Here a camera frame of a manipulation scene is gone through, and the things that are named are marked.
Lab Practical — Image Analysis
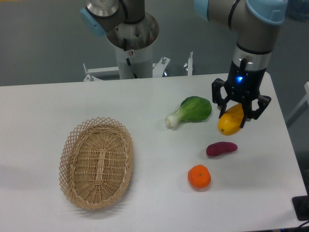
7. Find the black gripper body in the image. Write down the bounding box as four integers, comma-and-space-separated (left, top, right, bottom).
224, 58, 266, 104

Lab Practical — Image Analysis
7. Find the black cable on pedestal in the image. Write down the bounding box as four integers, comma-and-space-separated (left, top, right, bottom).
123, 38, 139, 79

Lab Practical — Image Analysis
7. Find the blue water jug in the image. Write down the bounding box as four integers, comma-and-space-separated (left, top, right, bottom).
286, 0, 309, 22

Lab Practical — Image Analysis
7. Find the purple sweet potato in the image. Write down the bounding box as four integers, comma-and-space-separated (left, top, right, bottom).
206, 142, 238, 157

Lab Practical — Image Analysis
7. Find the woven wicker basket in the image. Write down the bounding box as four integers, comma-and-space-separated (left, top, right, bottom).
59, 117, 134, 210

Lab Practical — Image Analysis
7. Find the green bok choy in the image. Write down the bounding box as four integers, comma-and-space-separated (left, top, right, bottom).
165, 96, 212, 128

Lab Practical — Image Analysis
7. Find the white frame at right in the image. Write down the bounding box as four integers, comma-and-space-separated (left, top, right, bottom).
285, 82, 309, 128

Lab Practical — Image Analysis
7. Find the yellow orange mango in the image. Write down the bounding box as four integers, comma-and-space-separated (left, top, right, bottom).
217, 103, 244, 136

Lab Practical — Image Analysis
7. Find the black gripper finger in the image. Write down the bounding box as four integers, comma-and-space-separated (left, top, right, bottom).
211, 78, 232, 118
240, 94, 271, 128

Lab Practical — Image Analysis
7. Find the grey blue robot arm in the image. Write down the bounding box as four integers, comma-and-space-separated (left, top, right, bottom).
80, 0, 288, 124

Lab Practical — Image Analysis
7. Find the black device at edge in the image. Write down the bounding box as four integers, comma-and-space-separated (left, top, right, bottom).
292, 195, 309, 221

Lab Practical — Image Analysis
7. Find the orange tangerine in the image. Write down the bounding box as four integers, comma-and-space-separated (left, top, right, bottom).
187, 164, 211, 189

